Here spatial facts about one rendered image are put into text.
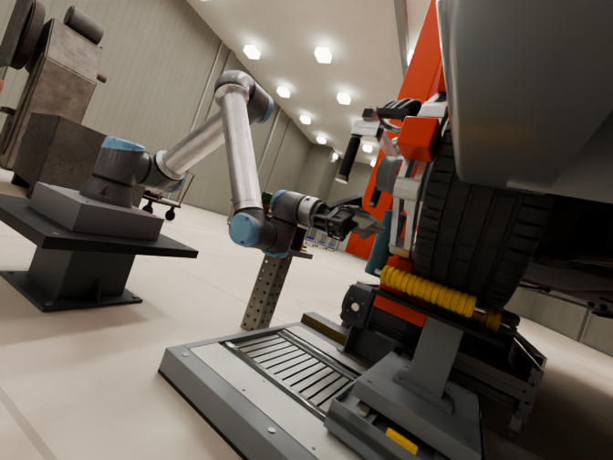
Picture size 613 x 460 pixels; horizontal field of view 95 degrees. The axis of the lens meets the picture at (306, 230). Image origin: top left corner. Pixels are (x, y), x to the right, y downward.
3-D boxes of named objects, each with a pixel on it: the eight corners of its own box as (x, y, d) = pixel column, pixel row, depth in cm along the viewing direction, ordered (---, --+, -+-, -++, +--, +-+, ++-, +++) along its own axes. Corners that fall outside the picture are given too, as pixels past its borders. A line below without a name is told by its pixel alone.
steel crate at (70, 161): (98, 202, 396) (117, 146, 397) (140, 224, 334) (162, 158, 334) (-2, 178, 313) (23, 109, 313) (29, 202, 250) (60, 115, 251)
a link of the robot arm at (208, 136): (131, 162, 134) (248, 65, 104) (165, 174, 149) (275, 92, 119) (133, 190, 129) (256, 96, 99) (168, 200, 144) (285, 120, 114)
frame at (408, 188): (397, 253, 69) (468, 45, 69) (372, 245, 73) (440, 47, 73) (426, 266, 115) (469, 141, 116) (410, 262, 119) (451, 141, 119)
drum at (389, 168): (433, 198, 86) (448, 154, 86) (369, 184, 97) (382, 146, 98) (438, 209, 98) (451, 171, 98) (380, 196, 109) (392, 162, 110)
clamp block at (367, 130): (375, 136, 86) (380, 120, 86) (348, 133, 91) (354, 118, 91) (379, 143, 90) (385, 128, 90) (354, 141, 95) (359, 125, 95)
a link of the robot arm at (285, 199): (280, 218, 101) (289, 192, 101) (308, 228, 94) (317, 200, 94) (264, 213, 93) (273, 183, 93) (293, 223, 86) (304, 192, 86)
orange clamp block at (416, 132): (433, 162, 69) (429, 147, 61) (401, 158, 73) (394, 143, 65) (442, 136, 69) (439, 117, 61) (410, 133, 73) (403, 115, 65)
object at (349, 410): (477, 550, 54) (493, 502, 54) (321, 429, 73) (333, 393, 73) (473, 434, 97) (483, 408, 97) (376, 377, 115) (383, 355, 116)
